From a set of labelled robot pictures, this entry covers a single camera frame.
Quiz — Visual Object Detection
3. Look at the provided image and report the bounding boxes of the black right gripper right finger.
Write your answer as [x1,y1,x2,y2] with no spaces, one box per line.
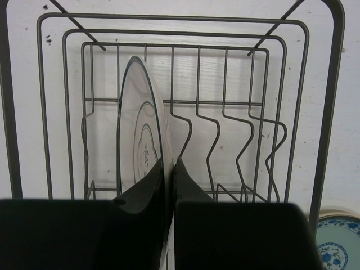
[174,159,322,269]

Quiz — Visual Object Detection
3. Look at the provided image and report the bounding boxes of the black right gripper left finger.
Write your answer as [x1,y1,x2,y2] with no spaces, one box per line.
[1,159,172,269]

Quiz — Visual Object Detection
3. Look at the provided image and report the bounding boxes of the white ceramic plate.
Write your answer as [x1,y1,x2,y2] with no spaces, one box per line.
[116,56,174,269]

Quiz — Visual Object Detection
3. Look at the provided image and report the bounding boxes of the pale green plate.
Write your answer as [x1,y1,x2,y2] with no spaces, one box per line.
[316,215,359,270]

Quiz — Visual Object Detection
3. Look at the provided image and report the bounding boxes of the cream plate with characters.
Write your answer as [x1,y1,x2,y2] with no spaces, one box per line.
[318,209,359,219]

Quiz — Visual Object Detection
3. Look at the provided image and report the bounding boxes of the grey wire dish rack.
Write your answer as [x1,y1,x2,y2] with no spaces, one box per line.
[1,1,346,213]

